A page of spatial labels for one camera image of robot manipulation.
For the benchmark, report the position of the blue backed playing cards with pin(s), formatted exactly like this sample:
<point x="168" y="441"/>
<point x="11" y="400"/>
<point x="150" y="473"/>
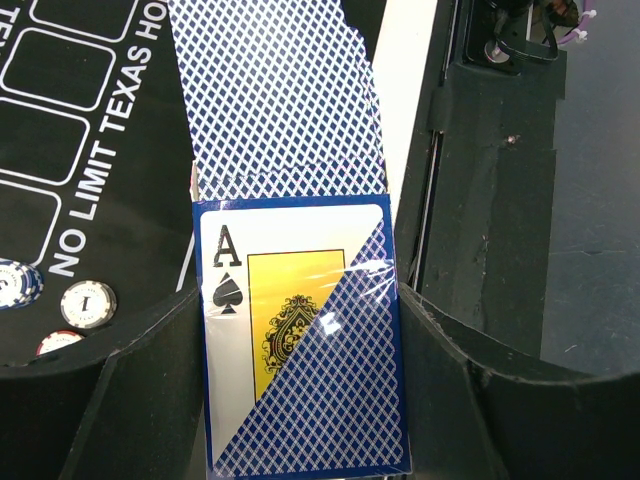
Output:
<point x="279" y="98"/>

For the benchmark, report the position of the blue poker chip stack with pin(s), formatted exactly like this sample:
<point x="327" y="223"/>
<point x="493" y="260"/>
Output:
<point x="21" y="284"/>

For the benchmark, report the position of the grey poker chip stack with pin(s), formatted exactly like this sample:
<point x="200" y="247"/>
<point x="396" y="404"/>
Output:
<point x="88" y="304"/>

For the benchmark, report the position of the black poker felt mat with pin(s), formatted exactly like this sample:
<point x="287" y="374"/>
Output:
<point x="96" y="155"/>

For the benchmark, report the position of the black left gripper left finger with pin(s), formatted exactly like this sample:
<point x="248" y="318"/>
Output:
<point x="124" y="403"/>

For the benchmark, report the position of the blue playing card deck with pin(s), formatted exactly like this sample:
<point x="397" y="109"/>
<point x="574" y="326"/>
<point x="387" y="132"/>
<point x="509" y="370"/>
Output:
<point x="299" y="295"/>

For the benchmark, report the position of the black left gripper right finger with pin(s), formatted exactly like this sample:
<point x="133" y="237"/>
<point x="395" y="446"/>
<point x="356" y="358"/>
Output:
<point x="478" y="409"/>

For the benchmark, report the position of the red poker chip stack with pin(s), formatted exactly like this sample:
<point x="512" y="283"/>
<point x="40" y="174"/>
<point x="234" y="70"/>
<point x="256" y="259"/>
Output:
<point x="58" y="340"/>

